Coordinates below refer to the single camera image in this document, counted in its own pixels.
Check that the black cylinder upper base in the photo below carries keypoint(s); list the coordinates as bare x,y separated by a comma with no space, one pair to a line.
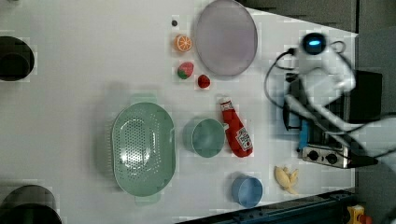
17,59

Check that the blue metal frame rail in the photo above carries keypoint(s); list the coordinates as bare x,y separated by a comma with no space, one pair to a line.
326,208

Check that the red strawberry toy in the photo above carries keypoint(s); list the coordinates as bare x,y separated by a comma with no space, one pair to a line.
203,81

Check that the green colander basket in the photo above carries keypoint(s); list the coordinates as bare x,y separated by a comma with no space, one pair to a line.
143,149

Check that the black toaster oven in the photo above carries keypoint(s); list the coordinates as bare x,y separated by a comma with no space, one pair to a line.
323,101

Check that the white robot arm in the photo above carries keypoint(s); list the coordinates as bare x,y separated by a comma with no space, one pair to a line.
316,53

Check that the blue oven door flap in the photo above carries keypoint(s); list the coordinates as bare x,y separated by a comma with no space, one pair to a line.
302,127

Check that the teal green cup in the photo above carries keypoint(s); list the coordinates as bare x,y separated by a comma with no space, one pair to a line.
204,137

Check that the round grey plate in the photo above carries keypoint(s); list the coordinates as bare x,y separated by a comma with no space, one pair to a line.
226,38

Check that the red ketchup bottle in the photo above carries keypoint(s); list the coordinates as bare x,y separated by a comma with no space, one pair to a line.
237,135

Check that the blue bowl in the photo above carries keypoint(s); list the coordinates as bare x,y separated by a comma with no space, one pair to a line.
247,190

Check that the pink green peach toy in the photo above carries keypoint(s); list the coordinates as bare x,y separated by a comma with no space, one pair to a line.
185,70

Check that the orange slice toy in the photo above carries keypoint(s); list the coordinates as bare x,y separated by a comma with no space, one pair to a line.
182,43

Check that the peeled banana toy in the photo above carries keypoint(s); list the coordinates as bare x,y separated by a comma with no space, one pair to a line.
285,179

